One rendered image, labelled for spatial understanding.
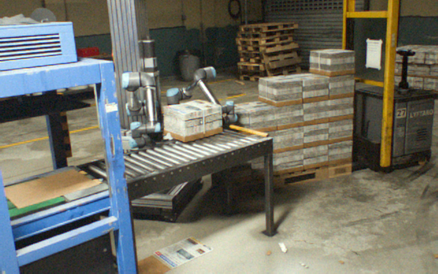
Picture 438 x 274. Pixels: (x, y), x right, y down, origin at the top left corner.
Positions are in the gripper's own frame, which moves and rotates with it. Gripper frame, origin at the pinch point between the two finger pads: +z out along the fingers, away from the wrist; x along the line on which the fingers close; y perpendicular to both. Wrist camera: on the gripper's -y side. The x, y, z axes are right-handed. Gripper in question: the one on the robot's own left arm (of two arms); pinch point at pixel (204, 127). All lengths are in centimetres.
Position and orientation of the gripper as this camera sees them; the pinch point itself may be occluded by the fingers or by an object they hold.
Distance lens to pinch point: 381.8
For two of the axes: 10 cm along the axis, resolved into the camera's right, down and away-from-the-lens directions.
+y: -0.4, -9.6, -2.7
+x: 6.4, 1.8, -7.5
